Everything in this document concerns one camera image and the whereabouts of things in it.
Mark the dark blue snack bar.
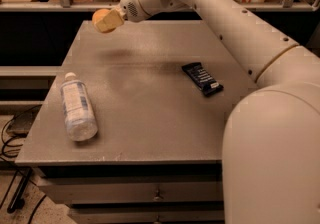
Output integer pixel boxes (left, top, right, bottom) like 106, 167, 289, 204
182, 62, 224, 97

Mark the orange fruit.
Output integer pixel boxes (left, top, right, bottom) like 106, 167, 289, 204
92, 9, 109, 33

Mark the black floor power box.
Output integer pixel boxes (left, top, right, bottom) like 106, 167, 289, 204
6, 111, 37, 137

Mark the grey drawer cabinet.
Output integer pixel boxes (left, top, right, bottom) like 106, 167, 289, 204
17, 21, 255, 224

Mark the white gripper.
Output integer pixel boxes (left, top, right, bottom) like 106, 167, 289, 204
104, 0, 147, 33

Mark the clear blue-label plastic bottle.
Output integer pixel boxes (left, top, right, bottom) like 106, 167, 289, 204
60, 72, 98, 142

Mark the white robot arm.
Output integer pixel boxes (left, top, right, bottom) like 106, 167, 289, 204
93, 0, 320, 224

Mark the black floor cable left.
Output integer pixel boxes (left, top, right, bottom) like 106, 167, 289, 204
0, 104, 48, 224

